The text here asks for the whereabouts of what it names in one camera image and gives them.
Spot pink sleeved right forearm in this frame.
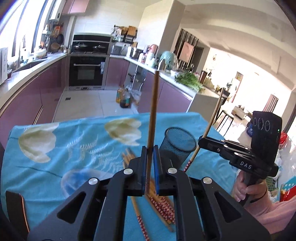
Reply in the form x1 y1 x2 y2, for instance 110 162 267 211
245 194 296 234

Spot right hand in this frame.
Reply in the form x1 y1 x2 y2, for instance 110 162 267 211
232 171 267 201

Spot green leafy vegetables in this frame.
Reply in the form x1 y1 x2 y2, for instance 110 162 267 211
175 72 203 92

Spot black built-in oven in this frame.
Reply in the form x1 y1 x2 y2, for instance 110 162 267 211
69 55 109 89

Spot bamboo chopstick red patterned end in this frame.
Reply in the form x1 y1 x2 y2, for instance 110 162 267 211
122 154 150 241

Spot purple kitchen cabinets left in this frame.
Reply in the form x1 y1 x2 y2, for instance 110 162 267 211
1 54 68 148

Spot black gas stove top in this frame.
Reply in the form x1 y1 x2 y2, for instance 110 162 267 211
71 33 113 55

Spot cooking oil bottle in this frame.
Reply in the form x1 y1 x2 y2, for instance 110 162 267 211
116 85 125 103

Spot purple kitchen cabinets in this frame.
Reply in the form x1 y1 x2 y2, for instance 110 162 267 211
1 54 68 148
104 55 196 113

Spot white microwave oven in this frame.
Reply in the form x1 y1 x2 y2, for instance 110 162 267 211
0 48 8 84

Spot blue floral tablecloth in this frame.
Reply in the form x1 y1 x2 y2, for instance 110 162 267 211
1 113 236 240

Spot teal kitchen appliance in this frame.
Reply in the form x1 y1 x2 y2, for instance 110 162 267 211
159 51 179 71

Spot pink kettle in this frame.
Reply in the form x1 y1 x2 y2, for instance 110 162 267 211
148 44 159 57

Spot bamboo chopstick red floral end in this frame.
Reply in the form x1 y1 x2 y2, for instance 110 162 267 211
125 148 176 225

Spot black camera box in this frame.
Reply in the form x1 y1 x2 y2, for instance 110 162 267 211
251 111 282 165

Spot purple kitchen cabinets right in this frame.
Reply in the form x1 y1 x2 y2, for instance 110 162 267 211
104 55 196 113

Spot black mesh utensil holder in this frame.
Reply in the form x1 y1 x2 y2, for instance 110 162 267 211
159 127 197 169

